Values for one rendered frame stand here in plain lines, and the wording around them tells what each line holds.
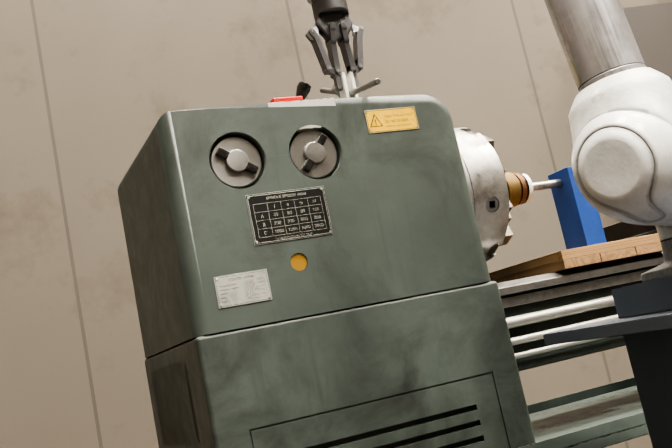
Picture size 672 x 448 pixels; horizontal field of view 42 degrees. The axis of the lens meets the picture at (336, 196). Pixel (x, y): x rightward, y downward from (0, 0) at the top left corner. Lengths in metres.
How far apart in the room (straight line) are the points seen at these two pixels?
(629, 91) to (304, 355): 0.69
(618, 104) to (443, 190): 0.53
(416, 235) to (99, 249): 2.58
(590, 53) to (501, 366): 0.65
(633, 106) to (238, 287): 0.70
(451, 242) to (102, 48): 2.90
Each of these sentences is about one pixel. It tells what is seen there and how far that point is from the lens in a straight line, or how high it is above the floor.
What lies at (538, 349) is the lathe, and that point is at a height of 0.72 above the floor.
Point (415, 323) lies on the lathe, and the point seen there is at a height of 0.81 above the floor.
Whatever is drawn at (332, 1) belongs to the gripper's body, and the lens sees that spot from 1.87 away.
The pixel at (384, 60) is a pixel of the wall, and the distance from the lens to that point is 4.48.
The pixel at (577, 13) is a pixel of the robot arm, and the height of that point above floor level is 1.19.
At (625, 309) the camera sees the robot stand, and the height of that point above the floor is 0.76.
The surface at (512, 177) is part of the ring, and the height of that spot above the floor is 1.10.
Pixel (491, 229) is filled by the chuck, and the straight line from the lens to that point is 1.91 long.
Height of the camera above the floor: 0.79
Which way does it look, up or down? 10 degrees up
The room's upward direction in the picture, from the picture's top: 12 degrees counter-clockwise
